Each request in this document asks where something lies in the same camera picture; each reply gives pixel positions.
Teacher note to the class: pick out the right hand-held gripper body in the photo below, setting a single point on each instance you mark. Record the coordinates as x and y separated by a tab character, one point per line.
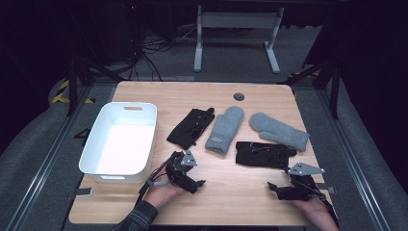
304	187

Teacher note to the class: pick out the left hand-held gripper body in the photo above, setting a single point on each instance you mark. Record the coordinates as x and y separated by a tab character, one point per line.
179	168

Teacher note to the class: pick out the black fingerless glove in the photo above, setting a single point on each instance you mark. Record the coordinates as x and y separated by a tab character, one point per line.
191	127
260	155

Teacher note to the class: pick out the person's right hand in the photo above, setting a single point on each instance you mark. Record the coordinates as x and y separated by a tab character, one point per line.
312	208

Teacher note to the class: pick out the person's left hand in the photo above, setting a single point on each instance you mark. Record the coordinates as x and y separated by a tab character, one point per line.
160	195

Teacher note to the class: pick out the grey knit mitten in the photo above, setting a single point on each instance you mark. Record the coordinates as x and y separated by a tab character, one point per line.
225	128
279	130

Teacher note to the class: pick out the white plastic bin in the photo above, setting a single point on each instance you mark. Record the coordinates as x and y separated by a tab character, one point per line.
122	146

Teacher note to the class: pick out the black metal stand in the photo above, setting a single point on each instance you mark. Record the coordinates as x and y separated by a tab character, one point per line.
73	86
335	93

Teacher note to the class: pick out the metal floor rail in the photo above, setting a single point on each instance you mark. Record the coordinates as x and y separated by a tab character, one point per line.
54	154
356	163

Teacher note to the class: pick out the white metal desk frame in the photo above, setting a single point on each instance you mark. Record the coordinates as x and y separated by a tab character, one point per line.
237	20

